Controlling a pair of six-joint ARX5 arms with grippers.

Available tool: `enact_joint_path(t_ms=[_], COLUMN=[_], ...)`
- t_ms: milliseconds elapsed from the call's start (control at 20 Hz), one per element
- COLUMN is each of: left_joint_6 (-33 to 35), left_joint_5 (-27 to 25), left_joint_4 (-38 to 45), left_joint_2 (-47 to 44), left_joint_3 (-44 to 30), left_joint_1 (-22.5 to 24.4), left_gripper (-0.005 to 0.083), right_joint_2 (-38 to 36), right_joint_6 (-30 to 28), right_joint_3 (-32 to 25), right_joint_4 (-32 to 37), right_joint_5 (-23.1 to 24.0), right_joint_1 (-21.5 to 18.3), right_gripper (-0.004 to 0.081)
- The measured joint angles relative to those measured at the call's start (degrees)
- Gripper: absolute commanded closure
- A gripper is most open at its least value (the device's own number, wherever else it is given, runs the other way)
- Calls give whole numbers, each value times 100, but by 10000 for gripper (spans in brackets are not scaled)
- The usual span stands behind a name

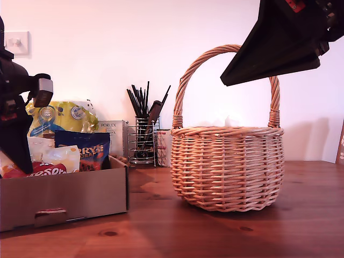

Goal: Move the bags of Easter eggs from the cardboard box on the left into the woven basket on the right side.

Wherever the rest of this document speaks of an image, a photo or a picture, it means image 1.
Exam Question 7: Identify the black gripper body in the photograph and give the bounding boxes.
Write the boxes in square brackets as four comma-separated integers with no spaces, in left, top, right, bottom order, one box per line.
[0,58,31,116]

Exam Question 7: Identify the blue Terry's mini eggs bag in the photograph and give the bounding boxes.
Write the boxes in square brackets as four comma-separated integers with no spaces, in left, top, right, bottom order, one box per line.
[54,130,111,173]

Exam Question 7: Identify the brown cardboard box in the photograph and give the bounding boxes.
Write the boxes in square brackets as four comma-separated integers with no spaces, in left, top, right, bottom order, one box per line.
[0,154,130,232]

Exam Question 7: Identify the white Galaxy mini eggs bag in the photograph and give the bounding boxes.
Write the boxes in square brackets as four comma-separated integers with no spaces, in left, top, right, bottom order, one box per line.
[26,136,56,162]

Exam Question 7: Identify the white Porlex box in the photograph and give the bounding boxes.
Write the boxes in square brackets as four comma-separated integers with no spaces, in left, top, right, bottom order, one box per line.
[97,120,128,159]

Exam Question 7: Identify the yellow plastic paper roll pack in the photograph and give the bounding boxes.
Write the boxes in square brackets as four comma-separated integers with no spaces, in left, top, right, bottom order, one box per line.
[25,101,99,138]

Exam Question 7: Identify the white crumpled tissue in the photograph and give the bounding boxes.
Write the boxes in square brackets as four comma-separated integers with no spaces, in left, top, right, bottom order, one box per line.
[225,114,242,127]

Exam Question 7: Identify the brown board with white dots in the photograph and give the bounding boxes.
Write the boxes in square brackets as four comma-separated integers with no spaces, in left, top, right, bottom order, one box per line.
[335,126,344,165]

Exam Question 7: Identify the black chopstick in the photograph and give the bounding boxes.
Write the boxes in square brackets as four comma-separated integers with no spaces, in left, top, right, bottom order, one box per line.
[146,82,151,119]
[131,84,143,119]
[126,89,140,119]
[160,85,172,108]

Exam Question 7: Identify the brown wooden spatula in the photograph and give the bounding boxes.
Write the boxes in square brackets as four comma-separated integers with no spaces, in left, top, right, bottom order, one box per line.
[137,101,163,159]

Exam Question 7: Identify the white tin can red lines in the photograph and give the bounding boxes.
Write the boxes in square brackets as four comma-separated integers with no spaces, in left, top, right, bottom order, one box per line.
[156,129,173,167]

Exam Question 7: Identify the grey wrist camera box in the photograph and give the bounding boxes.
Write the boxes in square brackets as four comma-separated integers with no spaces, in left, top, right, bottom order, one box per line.
[28,74,54,108]

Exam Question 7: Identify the white light switch plate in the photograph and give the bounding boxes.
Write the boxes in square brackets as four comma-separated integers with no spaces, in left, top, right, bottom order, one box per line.
[4,31,30,59]

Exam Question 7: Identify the woven wicker basket with handle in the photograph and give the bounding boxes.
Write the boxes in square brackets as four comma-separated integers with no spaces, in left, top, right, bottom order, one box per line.
[170,44,285,213]

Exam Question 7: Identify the chrome wire utensil holder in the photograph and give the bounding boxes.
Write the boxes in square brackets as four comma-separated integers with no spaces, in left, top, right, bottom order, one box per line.
[126,117,161,165]

